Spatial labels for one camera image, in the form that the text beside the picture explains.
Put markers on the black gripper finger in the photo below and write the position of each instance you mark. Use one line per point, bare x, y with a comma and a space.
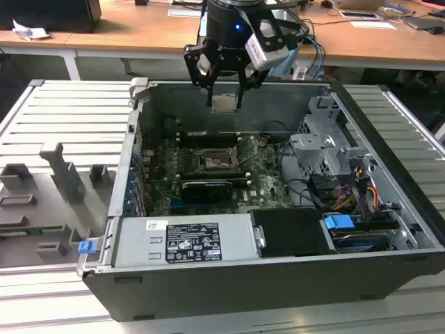
194, 66
252, 78

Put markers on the silver square CPU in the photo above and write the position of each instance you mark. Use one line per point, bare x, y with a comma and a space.
225, 103

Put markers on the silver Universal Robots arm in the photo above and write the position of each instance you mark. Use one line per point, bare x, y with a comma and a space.
283, 64

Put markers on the black RAM slot bank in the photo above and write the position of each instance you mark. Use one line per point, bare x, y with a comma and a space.
215, 175
208, 139

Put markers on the black CPU socket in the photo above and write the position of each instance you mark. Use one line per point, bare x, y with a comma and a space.
215, 161

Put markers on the grey plastic case latch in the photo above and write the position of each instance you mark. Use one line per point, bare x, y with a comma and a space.
138, 88

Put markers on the wooden desk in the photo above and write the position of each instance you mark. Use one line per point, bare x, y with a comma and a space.
139, 31

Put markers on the silver metal drive cage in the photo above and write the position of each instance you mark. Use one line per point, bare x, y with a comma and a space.
313, 146

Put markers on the green motherboard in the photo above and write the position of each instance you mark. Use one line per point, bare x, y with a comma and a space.
267, 188

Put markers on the black graphics card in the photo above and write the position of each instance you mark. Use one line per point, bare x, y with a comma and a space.
206, 191

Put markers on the white framed tablet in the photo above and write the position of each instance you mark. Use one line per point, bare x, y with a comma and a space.
358, 14

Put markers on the white paper sheet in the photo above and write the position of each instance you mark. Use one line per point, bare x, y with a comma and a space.
372, 25

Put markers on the black box on desk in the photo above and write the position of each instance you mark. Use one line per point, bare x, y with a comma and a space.
52, 14

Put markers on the black plastic shroud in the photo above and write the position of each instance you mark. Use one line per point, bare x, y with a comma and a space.
292, 233

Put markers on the grey parts rack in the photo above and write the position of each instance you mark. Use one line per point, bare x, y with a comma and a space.
66, 174

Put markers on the blue disk carrier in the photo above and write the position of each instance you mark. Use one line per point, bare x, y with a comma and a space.
339, 222

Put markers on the crumpled white paper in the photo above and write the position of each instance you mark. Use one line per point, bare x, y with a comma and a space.
29, 30

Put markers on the silver power supply unit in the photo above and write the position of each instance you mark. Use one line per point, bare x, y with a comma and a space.
139, 243

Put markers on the black computer mouse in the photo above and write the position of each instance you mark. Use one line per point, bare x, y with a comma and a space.
435, 30

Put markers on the blue case latch clip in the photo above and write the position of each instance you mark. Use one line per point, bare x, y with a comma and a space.
86, 247

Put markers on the black open PC case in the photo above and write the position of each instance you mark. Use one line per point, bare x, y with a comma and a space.
243, 295

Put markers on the green RAM stick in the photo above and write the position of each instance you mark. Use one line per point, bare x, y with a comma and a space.
31, 230

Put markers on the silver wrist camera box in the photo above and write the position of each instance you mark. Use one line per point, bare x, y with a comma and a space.
266, 52

